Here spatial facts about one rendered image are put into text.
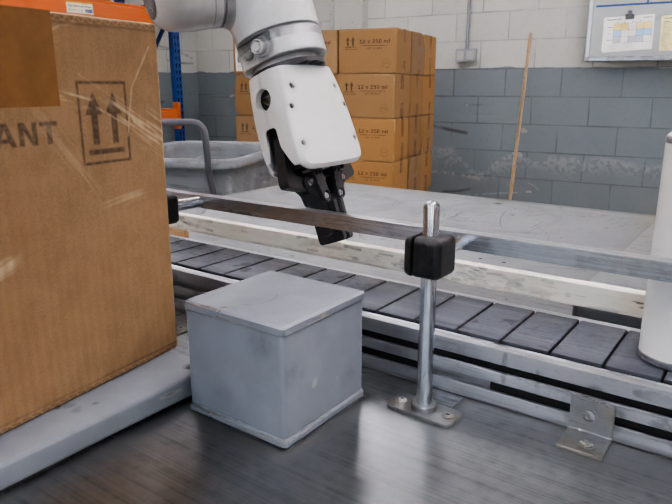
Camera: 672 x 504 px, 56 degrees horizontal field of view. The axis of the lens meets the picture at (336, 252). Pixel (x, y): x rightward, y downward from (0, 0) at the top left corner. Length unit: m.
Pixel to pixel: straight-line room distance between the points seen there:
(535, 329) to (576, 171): 4.38
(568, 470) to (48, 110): 0.41
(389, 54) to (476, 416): 3.30
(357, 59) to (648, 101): 2.07
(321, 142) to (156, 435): 0.29
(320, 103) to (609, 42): 4.17
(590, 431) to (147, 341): 0.35
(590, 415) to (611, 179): 4.42
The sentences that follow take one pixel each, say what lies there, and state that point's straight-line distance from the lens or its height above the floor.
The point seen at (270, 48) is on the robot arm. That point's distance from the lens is 0.61.
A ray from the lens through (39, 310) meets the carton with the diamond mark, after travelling 0.47.
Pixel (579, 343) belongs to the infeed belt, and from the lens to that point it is 0.53.
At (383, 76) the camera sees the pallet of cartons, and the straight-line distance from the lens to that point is 3.72.
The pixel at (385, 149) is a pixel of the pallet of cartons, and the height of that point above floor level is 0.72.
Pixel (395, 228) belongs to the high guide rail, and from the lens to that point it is 0.53.
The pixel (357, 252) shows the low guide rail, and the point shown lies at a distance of 0.65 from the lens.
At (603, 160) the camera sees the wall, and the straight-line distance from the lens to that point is 4.87.
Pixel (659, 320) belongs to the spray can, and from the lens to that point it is 0.50.
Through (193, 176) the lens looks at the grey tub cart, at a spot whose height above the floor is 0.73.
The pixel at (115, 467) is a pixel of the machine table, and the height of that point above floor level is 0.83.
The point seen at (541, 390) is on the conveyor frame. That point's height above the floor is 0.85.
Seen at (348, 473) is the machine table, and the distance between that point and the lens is 0.43.
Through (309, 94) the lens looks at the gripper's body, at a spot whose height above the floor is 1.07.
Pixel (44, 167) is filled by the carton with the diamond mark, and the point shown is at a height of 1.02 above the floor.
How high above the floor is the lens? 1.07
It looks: 15 degrees down
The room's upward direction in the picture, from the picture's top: straight up
